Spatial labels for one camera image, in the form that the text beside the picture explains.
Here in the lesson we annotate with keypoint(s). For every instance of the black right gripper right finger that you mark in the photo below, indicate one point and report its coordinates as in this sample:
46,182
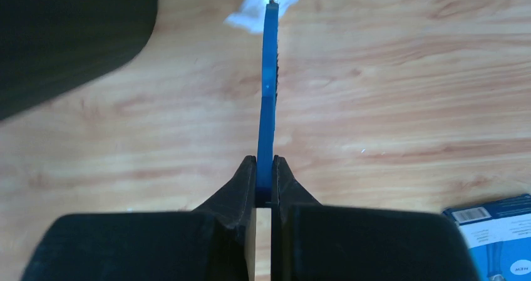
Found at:
312,241

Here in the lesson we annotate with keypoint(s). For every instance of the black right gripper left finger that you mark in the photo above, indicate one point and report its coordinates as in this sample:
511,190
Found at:
211,242

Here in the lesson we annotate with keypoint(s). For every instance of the paper scrap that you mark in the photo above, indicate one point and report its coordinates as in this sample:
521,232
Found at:
251,14

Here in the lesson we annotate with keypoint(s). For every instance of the black plastic trash bin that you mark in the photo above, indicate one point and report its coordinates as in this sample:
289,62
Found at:
49,47

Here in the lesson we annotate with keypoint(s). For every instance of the blue hand brush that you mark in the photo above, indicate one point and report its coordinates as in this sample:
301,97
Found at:
267,122

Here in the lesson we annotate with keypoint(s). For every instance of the blue product box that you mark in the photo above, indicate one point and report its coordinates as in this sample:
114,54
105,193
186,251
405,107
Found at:
498,236

